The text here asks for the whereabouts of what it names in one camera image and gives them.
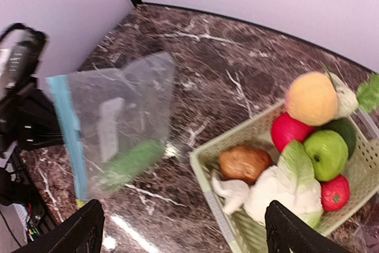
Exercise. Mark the brown potato toy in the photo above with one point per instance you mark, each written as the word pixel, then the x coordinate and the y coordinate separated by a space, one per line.
pixel 244 163

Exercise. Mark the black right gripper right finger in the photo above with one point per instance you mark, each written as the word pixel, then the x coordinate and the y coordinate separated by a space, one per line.
pixel 285 232

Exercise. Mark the clear zip bag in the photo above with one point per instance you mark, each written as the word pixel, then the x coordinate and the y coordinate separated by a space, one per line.
pixel 103 112

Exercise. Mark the green leafy vegetable toy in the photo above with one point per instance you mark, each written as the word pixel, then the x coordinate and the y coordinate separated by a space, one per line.
pixel 126 166

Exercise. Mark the pale green perforated basket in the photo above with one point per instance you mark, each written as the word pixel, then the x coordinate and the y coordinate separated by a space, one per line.
pixel 241 232

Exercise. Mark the light blue cable duct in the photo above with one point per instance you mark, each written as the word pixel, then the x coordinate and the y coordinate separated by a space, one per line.
pixel 23 215

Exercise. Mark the round red fruit toy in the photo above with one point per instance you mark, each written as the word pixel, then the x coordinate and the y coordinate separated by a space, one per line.
pixel 285 129

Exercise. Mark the white garlic toy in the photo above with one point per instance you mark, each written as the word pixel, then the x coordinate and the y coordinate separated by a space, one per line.
pixel 234 192

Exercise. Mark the yellow peach toy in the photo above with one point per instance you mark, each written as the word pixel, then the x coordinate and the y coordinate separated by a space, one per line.
pixel 312 99

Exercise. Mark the white radish with leaves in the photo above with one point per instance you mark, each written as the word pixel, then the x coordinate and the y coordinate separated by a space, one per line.
pixel 365 98

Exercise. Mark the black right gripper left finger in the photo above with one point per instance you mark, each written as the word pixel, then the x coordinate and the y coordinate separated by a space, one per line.
pixel 82 232

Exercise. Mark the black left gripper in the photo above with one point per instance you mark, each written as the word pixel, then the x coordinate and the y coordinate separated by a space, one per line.
pixel 28 118

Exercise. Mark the white green cabbage toy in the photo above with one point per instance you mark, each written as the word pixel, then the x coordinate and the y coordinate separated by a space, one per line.
pixel 291 182

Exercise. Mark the dark green avocado toy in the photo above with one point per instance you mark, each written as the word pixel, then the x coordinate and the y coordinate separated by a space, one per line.
pixel 345 129

